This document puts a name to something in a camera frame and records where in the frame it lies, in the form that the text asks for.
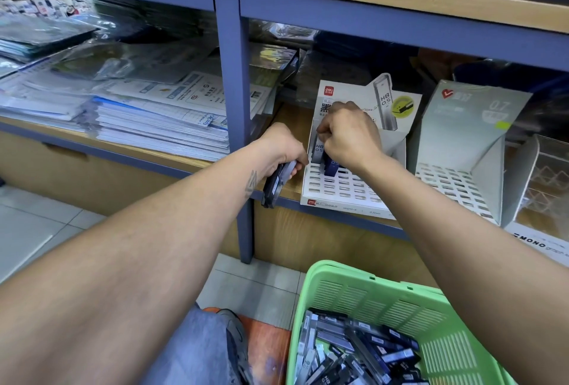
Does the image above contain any person's left hand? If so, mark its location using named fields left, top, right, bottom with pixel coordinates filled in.
left=251, top=122, right=309, bottom=182

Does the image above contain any person's right hand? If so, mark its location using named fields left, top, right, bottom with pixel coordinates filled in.
left=317, top=101, right=385, bottom=177

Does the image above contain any white display box red label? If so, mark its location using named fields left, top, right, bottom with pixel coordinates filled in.
left=299, top=73, right=423, bottom=220

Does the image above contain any pale green display box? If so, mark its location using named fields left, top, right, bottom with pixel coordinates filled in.
left=413, top=80, right=533, bottom=226

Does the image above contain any green plastic basket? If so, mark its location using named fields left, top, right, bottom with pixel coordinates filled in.
left=286, top=260, right=517, bottom=385

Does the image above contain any clear plastic display box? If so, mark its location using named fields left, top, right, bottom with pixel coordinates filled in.
left=502, top=135, right=569, bottom=268

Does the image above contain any pile of lead cases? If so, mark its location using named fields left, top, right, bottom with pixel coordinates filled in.
left=295, top=309, right=430, bottom=385

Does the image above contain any person's left forearm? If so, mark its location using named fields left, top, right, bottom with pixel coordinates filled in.
left=0, top=158, right=286, bottom=385

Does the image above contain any person's right forearm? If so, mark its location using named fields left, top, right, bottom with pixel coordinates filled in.
left=365, top=158, right=569, bottom=385

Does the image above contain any stack of wrapped paper packs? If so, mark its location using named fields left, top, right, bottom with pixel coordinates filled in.
left=0, top=0, right=299, bottom=163

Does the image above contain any grey sneaker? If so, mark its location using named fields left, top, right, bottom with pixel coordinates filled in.
left=218, top=309, right=259, bottom=385

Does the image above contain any colourful printed mat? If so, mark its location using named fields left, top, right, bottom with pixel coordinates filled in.
left=204, top=307, right=293, bottom=385

